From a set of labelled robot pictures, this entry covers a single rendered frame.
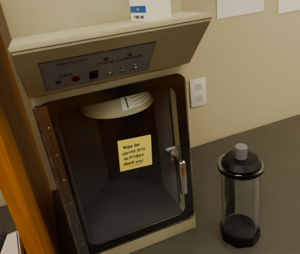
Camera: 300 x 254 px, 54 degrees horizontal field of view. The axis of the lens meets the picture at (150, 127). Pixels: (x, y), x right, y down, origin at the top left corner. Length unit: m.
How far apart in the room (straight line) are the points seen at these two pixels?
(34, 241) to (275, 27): 1.15
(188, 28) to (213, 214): 0.58
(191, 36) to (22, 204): 0.42
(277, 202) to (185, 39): 0.61
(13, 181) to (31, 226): 0.10
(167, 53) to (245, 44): 0.75
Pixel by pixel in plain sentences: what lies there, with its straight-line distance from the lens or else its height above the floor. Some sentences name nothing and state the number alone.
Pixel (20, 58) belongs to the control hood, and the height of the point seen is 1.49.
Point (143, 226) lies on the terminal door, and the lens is 0.78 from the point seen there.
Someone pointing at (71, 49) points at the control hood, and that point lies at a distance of 0.47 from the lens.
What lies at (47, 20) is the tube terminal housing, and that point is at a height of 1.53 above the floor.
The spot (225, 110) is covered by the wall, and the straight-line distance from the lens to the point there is 1.30.
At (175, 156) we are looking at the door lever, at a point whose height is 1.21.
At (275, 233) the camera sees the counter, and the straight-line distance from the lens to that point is 0.89.
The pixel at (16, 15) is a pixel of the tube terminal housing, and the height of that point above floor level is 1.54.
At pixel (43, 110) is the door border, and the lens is 0.58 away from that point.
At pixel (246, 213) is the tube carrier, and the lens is 0.77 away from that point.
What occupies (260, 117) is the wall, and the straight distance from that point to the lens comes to 1.44.
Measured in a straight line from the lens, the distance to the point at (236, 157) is 0.71.
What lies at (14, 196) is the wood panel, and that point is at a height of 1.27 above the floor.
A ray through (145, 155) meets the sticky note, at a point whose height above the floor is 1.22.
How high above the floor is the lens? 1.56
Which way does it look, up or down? 25 degrees down
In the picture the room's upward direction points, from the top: 7 degrees counter-clockwise
